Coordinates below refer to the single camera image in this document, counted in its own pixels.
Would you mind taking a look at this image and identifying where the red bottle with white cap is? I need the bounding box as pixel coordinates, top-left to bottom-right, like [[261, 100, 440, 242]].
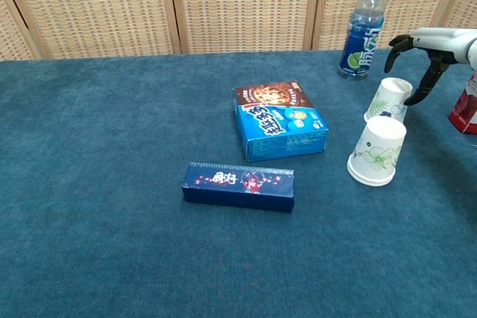
[[448, 71, 477, 135]]

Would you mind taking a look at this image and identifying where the blue cookie box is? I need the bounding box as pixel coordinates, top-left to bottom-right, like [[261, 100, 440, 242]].
[[233, 80, 329, 163]]

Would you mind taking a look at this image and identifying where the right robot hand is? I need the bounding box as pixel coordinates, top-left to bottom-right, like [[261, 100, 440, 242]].
[[384, 27, 477, 107]]

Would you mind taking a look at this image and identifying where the woven bamboo folding screen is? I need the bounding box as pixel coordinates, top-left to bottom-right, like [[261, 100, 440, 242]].
[[0, 0, 477, 61]]

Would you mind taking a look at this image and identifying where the blue sports drink bottle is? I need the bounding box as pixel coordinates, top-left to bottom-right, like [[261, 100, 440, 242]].
[[338, 0, 388, 82]]

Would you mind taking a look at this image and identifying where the blue table mat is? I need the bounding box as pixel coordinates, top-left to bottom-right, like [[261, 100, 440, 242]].
[[0, 48, 477, 318]]

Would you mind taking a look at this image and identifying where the dark blue long box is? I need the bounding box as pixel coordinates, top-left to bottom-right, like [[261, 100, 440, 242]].
[[181, 161, 295, 214]]

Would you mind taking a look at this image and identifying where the white floral paper cup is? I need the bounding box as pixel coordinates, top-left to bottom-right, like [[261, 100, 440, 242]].
[[348, 115, 408, 182], [347, 167, 396, 188], [364, 77, 414, 125]]

